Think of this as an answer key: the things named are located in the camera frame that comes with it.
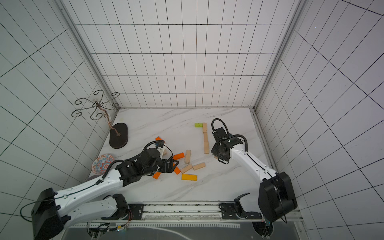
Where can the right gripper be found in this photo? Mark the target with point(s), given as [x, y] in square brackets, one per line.
[219, 153]

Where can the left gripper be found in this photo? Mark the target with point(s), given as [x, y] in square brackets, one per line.
[164, 169]

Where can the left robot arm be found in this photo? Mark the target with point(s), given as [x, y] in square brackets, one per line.
[98, 198]

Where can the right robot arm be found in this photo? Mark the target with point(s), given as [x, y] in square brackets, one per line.
[276, 197]

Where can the orange block lower middle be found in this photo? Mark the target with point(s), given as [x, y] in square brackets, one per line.
[177, 170]

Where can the orange block lower left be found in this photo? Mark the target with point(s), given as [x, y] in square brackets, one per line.
[156, 175]

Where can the natural wood block vertical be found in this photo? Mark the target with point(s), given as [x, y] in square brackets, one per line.
[188, 157]

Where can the natural wood block small diagonal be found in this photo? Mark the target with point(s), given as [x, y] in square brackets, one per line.
[186, 168]

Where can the yellow block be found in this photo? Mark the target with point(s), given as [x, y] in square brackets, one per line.
[186, 177]

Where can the natural wood block small right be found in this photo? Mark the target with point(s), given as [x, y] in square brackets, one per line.
[199, 166]

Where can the patterned round plate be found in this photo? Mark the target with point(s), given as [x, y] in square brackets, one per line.
[101, 163]

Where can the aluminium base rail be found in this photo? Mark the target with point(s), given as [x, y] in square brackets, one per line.
[188, 212]

